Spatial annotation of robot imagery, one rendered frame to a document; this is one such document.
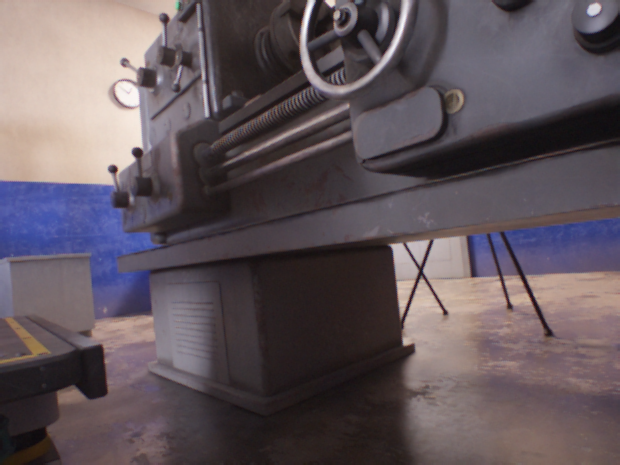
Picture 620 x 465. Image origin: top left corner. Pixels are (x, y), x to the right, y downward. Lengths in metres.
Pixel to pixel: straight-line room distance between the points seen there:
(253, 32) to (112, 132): 3.42
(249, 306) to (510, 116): 0.78
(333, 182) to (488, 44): 0.48
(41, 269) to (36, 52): 2.53
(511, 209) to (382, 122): 0.22
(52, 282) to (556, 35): 2.88
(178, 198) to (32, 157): 3.41
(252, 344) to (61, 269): 2.10
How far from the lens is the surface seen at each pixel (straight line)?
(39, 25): 5.04
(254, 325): 1.06
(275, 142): 0.93
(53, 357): 0.41
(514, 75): 0.53
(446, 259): 4.37
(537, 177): 0.49
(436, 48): 0.59
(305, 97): 0.86
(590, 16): 0.47
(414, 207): 0.56
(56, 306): 3.01
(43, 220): 4.40
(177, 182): 1.19
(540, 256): 4.05
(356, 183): 0.85
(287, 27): 1.31
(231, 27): 1.44
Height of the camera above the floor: 0.38
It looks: 2 degrees up
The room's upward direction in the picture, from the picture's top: 6 degrees counter-clockwise
